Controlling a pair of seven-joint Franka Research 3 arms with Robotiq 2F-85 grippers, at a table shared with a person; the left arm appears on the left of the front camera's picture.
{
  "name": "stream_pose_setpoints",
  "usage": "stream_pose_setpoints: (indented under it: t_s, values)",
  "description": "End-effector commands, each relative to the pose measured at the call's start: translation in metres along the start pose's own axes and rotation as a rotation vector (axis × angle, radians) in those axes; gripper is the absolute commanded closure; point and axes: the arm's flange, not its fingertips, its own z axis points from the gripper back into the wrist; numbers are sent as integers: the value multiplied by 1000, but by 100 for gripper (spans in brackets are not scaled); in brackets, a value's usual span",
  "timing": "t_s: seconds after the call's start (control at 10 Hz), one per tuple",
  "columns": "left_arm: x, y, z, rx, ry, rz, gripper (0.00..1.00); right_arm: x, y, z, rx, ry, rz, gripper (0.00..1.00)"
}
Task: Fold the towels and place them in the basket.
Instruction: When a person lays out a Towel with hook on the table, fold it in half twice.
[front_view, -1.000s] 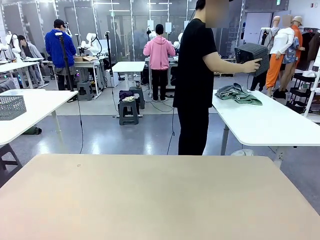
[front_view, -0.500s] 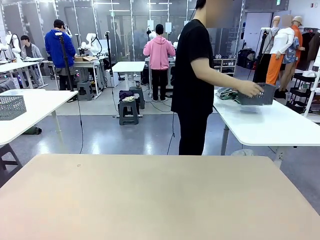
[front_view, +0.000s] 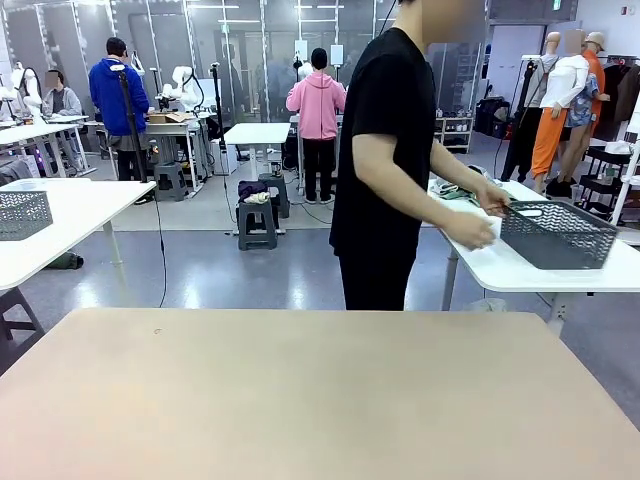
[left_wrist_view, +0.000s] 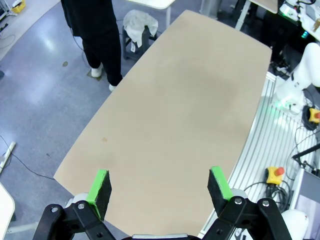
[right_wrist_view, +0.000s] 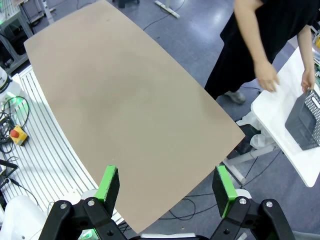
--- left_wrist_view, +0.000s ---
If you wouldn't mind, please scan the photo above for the white power strip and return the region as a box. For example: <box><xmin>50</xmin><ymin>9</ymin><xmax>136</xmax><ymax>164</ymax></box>
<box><xmin>274</xmin><ymin>64</ymin><xmax>293</xmax><ymax>75</ymax></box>

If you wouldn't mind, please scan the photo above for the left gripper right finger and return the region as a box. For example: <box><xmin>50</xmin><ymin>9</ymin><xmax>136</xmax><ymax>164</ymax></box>
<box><xmin>202</xmin><ymin>166</ymin><xmax>294</xmax><ymax>240</ymax></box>

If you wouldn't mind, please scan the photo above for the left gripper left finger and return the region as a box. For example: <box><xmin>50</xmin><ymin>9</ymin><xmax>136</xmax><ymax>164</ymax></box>
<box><xmin>31</xmin><ymin>169</ymin><xmax>131</xmax><ymax>240</ymax></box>

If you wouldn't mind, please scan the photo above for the white desk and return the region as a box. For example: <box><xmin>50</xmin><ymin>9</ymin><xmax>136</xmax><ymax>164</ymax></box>
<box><xmin>0</xmin><ymin>182</ymin><xmax>16</xmax><ymax>235</ymax></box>
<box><xmin>128</xmin><ymin>0</ymin><xmax>176</xmax><ymax>27</ymax></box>
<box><xmin>234</xmin><ymin>0</ymin><xmax>279</xmax><ymax>31</ymax></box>

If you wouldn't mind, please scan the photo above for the yellow plastic crate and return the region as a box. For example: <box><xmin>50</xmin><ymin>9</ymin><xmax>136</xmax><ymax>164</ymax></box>
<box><xmin>11</xmin><ymin>0</ymin><xmax>27</xmax><ymax>14</ymax></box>

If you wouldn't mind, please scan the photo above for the yellow emergency stop button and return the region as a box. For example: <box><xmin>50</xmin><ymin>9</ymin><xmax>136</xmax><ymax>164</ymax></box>
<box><xmin>265</xmin><ymin>166</ymin><xmax>285</xmax><ymax>186</ymax></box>
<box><xmin>308</xmin><ymin>107</ymin><xmax>320</xmax><ymax>123</ymax></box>

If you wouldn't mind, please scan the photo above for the thin black floor cable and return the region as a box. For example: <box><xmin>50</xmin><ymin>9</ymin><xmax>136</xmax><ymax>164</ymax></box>
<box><xmin>0</xmin><ymin>135</ymin><xmax>55</xmax><ymax>180</ymax></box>

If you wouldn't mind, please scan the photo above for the white desk foot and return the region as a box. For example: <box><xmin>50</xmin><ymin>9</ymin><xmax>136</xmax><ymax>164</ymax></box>
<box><xmin>0</xmin><ymin>141</ymin><xmax>17</xmax><ymax>175</ymax></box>

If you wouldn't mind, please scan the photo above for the person in black clothes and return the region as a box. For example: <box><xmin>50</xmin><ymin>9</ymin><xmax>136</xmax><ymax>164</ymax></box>
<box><xmin>60</xmin><ymin>0</ymin><xmax>123</xmax><ymax>92</ymax></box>

